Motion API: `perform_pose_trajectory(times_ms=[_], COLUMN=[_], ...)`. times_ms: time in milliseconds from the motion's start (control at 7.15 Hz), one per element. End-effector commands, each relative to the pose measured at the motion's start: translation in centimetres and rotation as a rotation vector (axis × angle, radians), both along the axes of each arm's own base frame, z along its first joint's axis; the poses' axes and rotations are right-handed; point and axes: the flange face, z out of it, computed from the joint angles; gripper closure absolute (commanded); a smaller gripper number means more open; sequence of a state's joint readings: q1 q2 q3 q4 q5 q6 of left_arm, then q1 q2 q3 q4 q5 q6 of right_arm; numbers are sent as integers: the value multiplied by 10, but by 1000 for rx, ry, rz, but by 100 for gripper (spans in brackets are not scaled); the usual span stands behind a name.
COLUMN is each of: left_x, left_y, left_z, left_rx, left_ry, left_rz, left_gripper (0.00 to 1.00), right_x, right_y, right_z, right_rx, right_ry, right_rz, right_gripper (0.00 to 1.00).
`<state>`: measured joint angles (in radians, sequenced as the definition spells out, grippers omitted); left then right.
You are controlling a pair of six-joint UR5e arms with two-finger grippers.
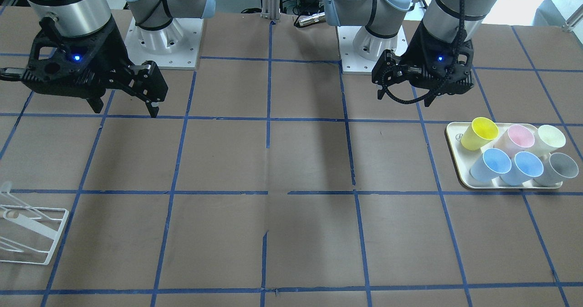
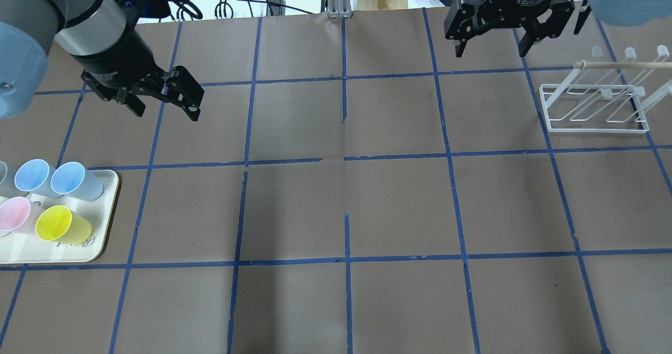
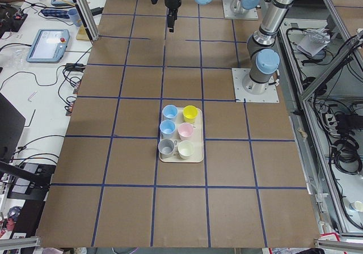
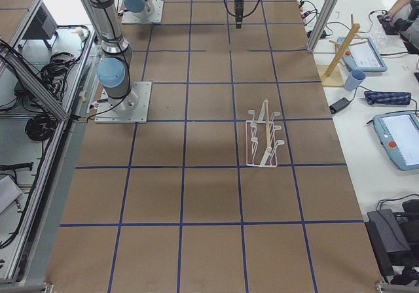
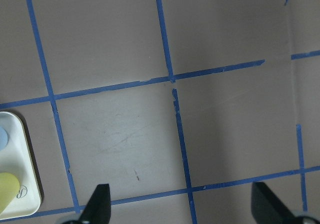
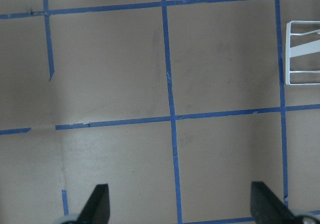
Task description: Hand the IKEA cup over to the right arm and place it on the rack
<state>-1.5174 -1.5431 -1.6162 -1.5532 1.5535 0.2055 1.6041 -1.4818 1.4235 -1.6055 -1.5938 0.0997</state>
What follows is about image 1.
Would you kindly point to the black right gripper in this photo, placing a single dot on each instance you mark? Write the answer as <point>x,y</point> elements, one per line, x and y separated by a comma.
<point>110,57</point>

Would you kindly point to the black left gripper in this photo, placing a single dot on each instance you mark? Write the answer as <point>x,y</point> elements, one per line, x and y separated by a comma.
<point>418,51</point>

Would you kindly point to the light blue plastic cup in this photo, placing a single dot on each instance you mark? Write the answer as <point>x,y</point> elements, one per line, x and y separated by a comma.
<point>490,165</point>

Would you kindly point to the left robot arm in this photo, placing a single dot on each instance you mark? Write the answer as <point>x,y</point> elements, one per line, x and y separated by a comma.
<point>444,19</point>

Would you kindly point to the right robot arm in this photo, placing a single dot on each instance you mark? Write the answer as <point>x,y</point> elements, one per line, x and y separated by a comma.
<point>76,18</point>

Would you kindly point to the yellow plastic cup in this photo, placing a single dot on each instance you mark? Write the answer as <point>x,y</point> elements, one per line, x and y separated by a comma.
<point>479,133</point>

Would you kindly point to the pink plastic cup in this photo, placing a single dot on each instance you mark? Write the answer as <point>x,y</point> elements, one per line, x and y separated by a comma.
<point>515,139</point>

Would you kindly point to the cream plastic cup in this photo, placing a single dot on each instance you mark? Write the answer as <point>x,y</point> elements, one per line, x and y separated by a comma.
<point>547,140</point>

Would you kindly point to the grey plastic cup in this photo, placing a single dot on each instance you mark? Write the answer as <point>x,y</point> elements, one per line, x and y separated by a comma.
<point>557,167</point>

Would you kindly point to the silver metal connector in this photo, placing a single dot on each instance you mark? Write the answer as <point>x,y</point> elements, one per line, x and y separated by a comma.
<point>305,21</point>

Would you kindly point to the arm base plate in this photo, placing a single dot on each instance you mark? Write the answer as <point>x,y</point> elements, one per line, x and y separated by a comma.
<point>175,47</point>
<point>350,52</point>

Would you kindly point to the white wire cup rack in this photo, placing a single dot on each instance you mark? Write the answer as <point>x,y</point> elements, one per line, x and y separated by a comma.
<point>29,234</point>

